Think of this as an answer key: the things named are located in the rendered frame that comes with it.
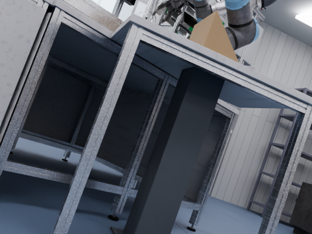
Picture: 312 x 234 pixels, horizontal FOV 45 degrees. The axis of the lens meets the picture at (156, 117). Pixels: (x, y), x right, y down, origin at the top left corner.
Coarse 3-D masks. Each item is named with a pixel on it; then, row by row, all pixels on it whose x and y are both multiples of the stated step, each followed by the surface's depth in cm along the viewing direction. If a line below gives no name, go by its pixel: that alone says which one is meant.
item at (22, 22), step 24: (0, 0) 139; (24, 0) 145; (48, 0) 152; (0, 24) 141; (24, 24) 147; (0, 48) 143; (24, 48) 149; (0, 72) 145; (0, 96) 146; (0, 120) 148
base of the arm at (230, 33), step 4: (228, 28) 176; (228, 32) 175; (232, 32) 175; (228, 36) 174; (232, 36) 174; (232, 40) 174; (236, 40) 175; (232, 44) 175; (236, 44) 176; (236, 48) 178
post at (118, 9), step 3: (120, 0) 221; (117, 3) 221; (120, 3) 221; (117, 6) 220; (120, 6) 222; (117, 9) 221; (120, 9) 222; (114, 12) 221; (117, 12) 222; (117, 15) 222
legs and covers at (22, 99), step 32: (96, 32) 169; (32, 64) 152; (64, 64) 312; (32, 96) 298; (128, 96) 338; (160, 96) 204; (0, 128) 152; (128, 128) 325; (160, 128) 301; (224, 128) 256; (0, 160) 151; (96, 160) 333; (128, 160) 204; (128, 192) 202; (192, 192) 263; (192, 224) 250
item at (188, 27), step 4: (184, 12) 259; (172, 16) 254; (184, 16) 261; (188, 16) 262; (184, 20) 263; (188, 20) 261; (192, 20) 257; (196, 20) 254; (184, 24) 240; (188, 24) 259; (192, 24) 256; (188, 28) 235; (192, 28) 236
